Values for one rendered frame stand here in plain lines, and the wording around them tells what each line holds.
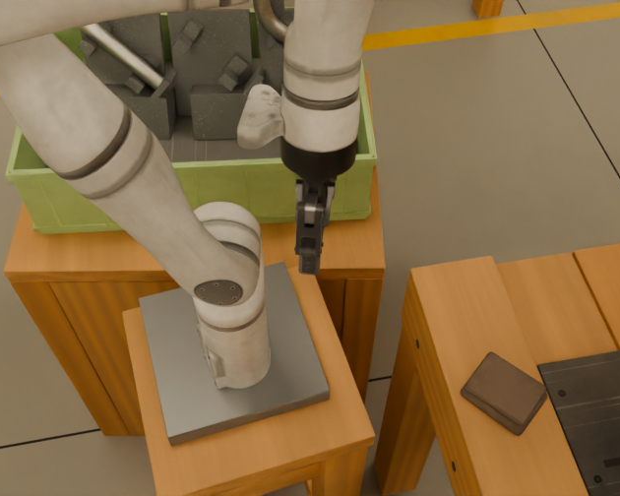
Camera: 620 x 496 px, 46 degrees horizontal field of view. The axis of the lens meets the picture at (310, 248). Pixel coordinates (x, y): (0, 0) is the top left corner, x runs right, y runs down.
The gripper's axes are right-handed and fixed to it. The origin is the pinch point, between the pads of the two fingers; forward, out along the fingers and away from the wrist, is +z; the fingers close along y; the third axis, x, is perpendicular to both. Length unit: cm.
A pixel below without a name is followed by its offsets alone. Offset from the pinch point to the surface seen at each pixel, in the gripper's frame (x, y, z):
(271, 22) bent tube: 14, 60, 3
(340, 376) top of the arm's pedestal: -4.1, 10.5, 36.0
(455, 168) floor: -35, 148, 91
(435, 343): -17.7, 13.8, 30.1
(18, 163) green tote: 53, 36, 20
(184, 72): 31, 63, 16
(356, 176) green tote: -3.4, 43.0, 22.0
